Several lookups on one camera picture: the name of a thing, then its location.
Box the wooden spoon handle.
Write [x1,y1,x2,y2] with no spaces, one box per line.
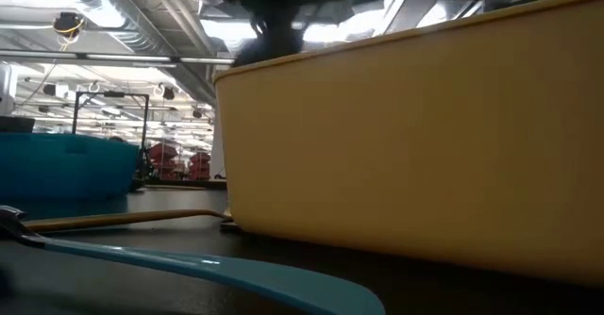
[21,207,235,235]

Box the long metal ceiling rail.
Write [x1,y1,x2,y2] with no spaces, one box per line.
[0,49,236,69]

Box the black background rig frame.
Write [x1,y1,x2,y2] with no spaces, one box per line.
[71,91,151,165]

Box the black ceiling cable reel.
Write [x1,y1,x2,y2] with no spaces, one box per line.
[51,11,87,39]

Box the teal plastic bin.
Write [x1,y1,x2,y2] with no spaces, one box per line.
[0,132,140,202]

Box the red storage rack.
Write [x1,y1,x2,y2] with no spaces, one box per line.
[188,151,212,181]
[146,142,180,181]

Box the silver ventilation duct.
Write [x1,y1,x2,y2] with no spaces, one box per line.
[35,0,218,107]

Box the yellow plastic bin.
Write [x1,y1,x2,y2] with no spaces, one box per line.
[213,0,604,289]

